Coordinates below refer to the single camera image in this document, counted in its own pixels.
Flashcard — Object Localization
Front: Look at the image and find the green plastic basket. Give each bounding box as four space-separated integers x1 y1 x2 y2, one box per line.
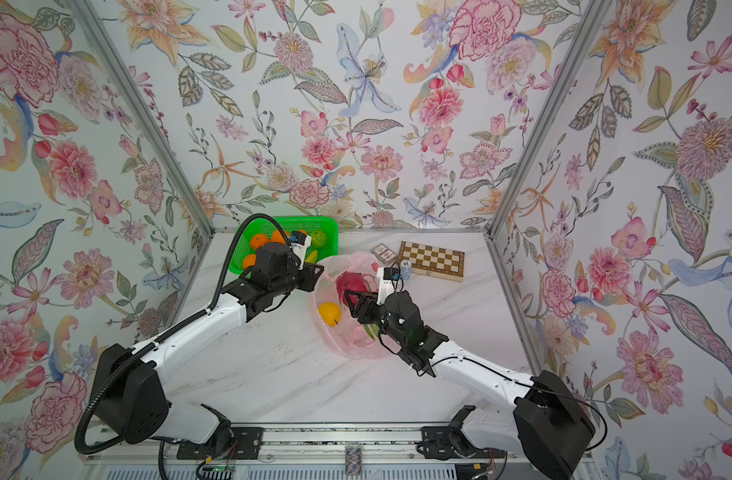
227 215 340 276

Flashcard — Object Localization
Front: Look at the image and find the yellow lemon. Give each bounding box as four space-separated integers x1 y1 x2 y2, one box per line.
318 302 342 327

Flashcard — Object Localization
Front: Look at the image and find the orange fruit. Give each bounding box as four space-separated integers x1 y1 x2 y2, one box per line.
242 254 257 270
270 230 288 244
249 233 270 251

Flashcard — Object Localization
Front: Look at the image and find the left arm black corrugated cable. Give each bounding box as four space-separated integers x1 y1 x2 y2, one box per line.
73 213 292 455

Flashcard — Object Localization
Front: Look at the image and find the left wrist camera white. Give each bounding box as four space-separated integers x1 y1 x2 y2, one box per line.
289 230 311 263

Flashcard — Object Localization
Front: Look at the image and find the yellow banana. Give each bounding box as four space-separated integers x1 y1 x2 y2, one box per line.
306 249 320 264

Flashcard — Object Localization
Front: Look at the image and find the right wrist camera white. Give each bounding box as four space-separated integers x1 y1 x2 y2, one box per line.
376 267 403 305

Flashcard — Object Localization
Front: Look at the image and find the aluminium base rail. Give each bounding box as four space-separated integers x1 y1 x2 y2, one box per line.
77 422 595 469

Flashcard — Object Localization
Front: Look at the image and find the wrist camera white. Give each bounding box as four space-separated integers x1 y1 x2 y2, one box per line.
376 267 403 305
289 230 311 263

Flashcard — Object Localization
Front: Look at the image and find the wooden chessboard box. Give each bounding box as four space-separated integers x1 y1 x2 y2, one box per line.
399 241 465 282

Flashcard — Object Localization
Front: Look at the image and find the pink plastic bag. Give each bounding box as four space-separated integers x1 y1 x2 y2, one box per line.
307 252 388 360

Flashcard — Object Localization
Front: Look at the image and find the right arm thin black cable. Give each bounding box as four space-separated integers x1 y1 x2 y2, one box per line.
374 335 609 451

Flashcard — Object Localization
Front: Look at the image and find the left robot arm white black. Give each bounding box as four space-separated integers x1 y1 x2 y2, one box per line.
86 232 323 454

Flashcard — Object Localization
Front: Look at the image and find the blue poker chip stack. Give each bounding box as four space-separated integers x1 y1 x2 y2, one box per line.
400 259 413 281

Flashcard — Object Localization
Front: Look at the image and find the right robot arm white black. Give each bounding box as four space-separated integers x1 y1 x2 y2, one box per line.
344 290 596 479

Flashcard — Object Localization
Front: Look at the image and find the playing card deck box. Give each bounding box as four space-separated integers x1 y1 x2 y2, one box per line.
371 243 398 266

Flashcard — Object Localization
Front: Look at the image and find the small patterned tag on rail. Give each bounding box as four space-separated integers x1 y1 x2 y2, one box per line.
345 444 363 477

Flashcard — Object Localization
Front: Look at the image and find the red fruit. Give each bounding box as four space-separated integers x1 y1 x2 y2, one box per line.
335 271 372 308

